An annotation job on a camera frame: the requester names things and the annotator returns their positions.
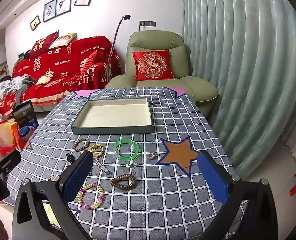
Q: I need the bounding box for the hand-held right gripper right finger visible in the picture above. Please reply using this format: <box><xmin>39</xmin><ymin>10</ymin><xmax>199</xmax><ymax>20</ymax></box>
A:
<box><xmin>197</xmin><ymin>151</ymin><xmax>285</xmax><ymax>240</ymax></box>

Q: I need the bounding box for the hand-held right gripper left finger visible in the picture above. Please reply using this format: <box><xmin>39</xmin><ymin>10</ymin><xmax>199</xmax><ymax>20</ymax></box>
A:
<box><xmin>11</xmin><ymin>151</ymin><xmax>94</xmax><ymax>240</ymax></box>

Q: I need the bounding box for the braided rope bracelet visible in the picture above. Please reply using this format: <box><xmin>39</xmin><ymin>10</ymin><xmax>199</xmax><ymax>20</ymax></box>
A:
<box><xmin>73</xmin><ymin>138</ymin><xmax>90</xmax><ymax>152</ymax></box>

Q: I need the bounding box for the brown bead bracelet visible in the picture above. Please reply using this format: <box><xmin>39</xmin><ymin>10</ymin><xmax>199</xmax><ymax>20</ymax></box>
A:
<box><xmin>110</xmin><ymin>174</ymin><xmax>137</xmax><ymax>190</ymax></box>

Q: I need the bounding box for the green translucent bracelet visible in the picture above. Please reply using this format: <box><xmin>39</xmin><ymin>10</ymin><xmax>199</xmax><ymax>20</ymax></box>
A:
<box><xmin>114</xmin><ymin>138</ymin><xmax>140</xmax><ymax>161</ymax></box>

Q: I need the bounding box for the grey tray with cream lining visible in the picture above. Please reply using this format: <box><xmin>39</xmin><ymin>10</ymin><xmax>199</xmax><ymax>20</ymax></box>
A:
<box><xmin>71</xmin><ymin>97</ymin><xmax>155</xmax><ymax>135</ymax></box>

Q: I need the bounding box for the silver metal clip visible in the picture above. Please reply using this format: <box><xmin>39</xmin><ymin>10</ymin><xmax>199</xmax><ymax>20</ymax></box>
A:
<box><xmin>93</xmin><ymin>158</ymin><xmax>112</xmax><ymax>175</ymax></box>

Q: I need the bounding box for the yellow bangle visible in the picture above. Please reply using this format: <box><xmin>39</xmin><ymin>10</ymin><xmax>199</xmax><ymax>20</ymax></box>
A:
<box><xmin>88</xmin><ymin>144</ymin><xmax>105</xmax><ymax>158</ymax></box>

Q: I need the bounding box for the orange star patch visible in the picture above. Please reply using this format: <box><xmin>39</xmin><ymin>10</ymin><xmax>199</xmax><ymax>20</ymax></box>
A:
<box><xmin>155</xmin><ymin>136</ymin><xmax>201</xmax><ymax>178</ymax></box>

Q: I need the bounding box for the orange gift box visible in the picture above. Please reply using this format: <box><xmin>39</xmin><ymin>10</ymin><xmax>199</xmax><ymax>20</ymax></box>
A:
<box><xmin>0</xmin><ymin>120</ymin><xmax>26</xmax><ymax>155</ymax></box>

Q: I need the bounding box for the blue round tin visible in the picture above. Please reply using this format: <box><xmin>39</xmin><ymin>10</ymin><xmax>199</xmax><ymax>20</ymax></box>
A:
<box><xmin>19</xmin><ymin>126</ymin><xmax>32</xmax><ymax>143</ymax></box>

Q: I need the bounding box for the dark printed box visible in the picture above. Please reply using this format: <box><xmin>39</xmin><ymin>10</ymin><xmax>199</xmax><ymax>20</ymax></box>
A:
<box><xmin>11</xmin><ymin>100</ymin><xmax>39</xmax><ymax>130</ymax></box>

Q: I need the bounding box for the pink star patch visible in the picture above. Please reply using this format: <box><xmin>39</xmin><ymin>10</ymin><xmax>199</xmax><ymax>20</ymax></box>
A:
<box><xmin>68</xmin><ymin>89</ymin><xmax>101</xmax><ymax>100</ymax></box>
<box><xmin>166</xmin><ymin>87</ymin><xmax>188</xmax><ymax>98</ymax></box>

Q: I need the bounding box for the pile of grey clothes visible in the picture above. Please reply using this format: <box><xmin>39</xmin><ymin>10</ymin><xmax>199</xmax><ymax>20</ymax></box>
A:
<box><xmin>0</xmin><ymin>76</ymin><xmax>37</xmax><ymax>100</ymax></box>

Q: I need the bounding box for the beige plush item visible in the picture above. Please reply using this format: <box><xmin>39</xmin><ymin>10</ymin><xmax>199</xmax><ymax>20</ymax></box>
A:
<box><xmin>36</xmin><ymin>76</ymin><xmax>54</xmax><ymax>85</ymax></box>

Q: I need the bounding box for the pale green curtain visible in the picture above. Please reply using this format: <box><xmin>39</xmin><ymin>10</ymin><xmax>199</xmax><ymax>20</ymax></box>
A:
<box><xmin>180</xmin><ymin>0</ymin><xmax>296</xmax><ymax>173</ymax></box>

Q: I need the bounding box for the red printed sofa blanket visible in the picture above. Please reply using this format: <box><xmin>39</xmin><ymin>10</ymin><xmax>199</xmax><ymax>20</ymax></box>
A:
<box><xmin>0</xmin><ymin>35</ymin><xmax>121</xmax><ymax>114</ymax></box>

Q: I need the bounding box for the plain red cushion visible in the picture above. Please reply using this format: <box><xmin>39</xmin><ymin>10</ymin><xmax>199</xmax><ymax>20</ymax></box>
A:
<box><xmin>82</xmin><ymin>49</ymin><xmax>105</xmax><ymax>73</ymax></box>

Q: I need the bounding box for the red embroidered cushion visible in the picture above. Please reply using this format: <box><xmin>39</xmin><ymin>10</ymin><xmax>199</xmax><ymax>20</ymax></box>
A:
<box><xmin>132</xmin><ymin>50</ymin><xmax>175</xmax><ymax>81</ymax></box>

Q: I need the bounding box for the white and green printed cushion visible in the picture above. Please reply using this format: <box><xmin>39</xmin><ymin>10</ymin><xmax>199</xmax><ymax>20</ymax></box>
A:
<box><xmin>49</xmin><ymin>32</ymin><xmax>78</xmax><ymax>49</ymax></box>

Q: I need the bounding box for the red lettered cushion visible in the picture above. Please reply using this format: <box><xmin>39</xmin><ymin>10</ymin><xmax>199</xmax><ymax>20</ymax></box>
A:
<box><xmin>29</xmin><ymin>31</ymin><xmax>59</xmax><ymax>58</ymax></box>

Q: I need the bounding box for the floor lamp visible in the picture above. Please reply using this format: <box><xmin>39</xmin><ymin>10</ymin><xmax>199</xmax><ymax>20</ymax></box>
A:
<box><xmin>105</xmin><ymin>14</ymin><xmax>131</xmax><ymax>80</ymax></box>

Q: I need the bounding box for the green armchair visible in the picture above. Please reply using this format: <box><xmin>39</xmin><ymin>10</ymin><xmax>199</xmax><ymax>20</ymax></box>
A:
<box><xmin>105</xmin><ymin>31</ymin><xmax>219</xmax><ymax>105</ymax></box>

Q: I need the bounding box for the pastel bead bracelet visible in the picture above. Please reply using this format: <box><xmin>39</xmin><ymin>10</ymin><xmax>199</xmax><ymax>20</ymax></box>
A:
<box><xmin>77</xmin><ymin>183</ymin><xmax>105</xmax><ymax>210</ymax></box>

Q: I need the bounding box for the small black picture frame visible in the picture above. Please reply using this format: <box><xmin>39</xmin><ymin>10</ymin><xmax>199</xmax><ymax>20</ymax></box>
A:
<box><xmin>30</xmin><ymin>15</ymin><xmax>41</xmax><ymax>31</ymax></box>

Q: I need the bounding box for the black portrait picture frame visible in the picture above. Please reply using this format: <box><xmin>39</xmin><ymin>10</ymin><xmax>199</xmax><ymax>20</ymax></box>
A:
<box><xmin>43</xmin><ymin>0</ymin><xmax>57</xmax><ymax>22</ymax></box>
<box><xmin>56</xmin><ymin>0</ymin><xmax>71</xmax><ymax>15</ymax></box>

